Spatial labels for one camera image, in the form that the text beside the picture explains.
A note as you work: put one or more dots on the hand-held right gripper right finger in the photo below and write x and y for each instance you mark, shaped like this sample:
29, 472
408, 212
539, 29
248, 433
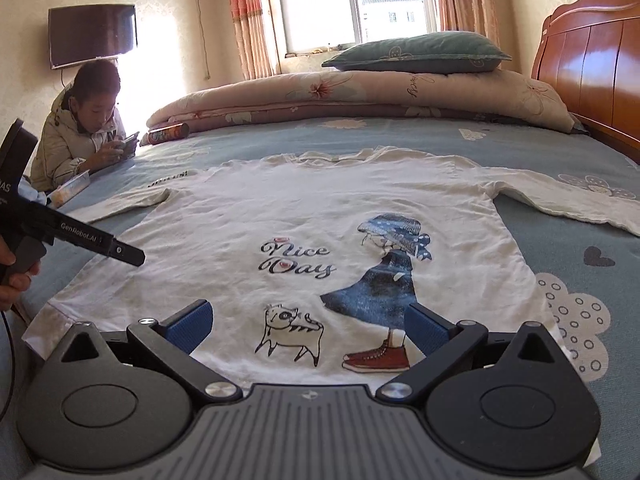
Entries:
425, 327

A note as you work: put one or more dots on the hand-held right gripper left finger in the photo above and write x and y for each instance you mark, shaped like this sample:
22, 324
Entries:
192, 322

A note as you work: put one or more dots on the white printed t-shirt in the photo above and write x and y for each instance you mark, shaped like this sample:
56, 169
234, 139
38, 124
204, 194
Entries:
225, 210

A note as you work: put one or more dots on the person's left hand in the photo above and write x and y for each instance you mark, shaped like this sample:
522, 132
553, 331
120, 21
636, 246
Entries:
7, 295

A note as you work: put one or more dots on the light blue cloth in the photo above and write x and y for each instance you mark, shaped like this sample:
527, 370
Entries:
32, 195

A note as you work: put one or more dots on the clear plastic box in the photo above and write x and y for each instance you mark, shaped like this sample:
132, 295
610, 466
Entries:
70, 190

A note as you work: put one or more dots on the red snack can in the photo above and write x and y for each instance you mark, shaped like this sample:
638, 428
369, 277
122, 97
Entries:
167, 134

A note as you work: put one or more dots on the blue floral bed sheet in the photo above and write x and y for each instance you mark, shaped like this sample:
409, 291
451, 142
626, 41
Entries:
550, 220

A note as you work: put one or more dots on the person's grey clothing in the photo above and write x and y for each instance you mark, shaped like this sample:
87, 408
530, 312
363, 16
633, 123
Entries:
12, 440

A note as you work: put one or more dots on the pink floral folded quilt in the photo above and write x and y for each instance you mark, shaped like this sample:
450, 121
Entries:
375, 95

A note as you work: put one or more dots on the teal floral pillow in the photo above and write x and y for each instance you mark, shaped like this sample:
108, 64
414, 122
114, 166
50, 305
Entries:
415, 55

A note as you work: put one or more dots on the pink striped curtain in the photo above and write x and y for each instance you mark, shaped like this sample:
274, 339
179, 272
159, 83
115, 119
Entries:
250, 20
465, 0

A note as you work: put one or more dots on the wooden headboard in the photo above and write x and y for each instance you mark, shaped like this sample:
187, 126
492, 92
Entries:
590, 60

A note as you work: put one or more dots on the window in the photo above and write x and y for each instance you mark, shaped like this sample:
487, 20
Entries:
320, 5

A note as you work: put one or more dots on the wall television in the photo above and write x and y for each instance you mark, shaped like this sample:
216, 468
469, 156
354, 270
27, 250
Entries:
92, 35

